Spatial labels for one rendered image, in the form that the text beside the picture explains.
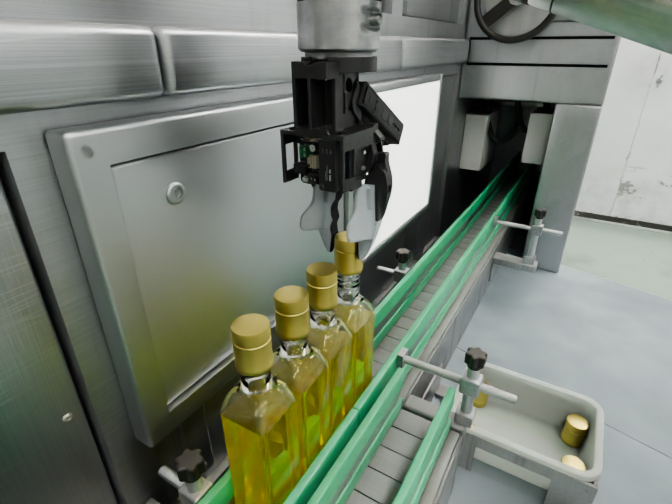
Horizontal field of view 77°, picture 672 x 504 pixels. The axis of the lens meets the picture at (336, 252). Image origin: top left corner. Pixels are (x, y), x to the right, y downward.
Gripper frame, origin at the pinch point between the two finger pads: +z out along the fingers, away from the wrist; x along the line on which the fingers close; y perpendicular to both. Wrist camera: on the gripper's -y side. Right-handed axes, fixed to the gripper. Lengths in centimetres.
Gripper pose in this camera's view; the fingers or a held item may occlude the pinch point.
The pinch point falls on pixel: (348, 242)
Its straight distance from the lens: 49.6
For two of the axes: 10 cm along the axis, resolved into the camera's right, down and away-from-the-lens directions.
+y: -5.3, 3.8, -7.6
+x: 8.5, 2.3, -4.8
